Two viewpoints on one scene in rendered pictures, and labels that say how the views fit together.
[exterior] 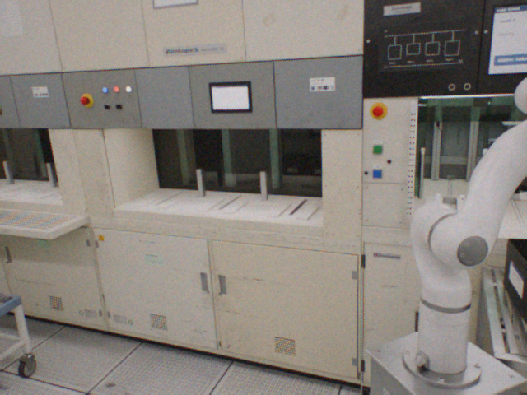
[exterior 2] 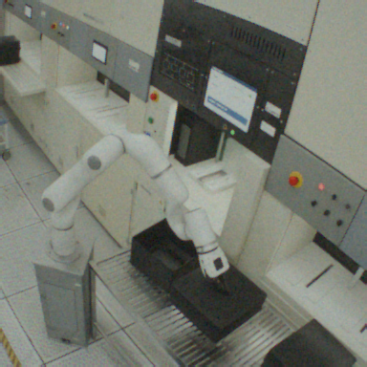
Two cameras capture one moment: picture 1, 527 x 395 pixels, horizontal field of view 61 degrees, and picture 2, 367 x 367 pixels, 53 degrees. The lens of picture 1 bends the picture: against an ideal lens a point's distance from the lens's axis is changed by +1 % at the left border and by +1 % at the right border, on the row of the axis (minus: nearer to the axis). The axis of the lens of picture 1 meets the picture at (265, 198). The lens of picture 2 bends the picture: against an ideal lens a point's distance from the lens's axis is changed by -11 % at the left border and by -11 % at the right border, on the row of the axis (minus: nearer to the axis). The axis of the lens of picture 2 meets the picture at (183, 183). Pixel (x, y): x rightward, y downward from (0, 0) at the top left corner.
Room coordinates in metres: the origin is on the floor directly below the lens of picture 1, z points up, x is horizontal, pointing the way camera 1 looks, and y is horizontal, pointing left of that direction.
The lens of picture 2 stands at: (-0.08, -1.42, 2.27)
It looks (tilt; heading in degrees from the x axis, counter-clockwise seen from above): 35 degrees down; 21
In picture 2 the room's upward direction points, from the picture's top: 12 degrees clockwise
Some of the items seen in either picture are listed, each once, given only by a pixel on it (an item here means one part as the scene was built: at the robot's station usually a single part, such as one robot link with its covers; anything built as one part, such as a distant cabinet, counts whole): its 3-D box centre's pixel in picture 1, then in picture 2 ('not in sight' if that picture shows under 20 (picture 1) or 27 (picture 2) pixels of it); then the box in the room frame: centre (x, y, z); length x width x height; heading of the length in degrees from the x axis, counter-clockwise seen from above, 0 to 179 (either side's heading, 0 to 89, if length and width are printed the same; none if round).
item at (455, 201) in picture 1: (450, 205); (212, 177); (1.92, -0.83, 0.89); 0.22 x 0.21 x 0.04; 157
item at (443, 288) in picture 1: (440, 252); (65, 199); (1.04, -0.44, 1.07); 0.19 x 0.12 x 0.24; 5
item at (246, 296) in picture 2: not in sight; (219, 294); (1.00, -1.25, 1.02); 0.29 x 0.29 x 0.13; 69
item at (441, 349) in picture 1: (442, 332); (63, 236); (1.01, -0.44, 0.85); 0.19 x 0.19 x 0.18
